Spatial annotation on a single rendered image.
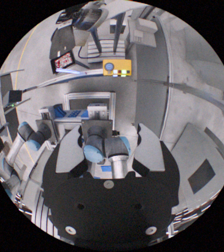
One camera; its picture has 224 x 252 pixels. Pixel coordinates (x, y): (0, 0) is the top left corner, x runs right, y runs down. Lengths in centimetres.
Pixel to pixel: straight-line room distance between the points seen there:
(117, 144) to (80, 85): 138
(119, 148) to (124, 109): 129
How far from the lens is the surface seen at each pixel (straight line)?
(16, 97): 94
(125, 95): 164
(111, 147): 47
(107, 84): 160
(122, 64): 54
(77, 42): 73
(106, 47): 165
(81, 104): 150
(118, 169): 45
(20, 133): 78
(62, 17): 66
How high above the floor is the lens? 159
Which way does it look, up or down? 62 degrees down
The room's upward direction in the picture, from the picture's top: 176 degrees clockwise
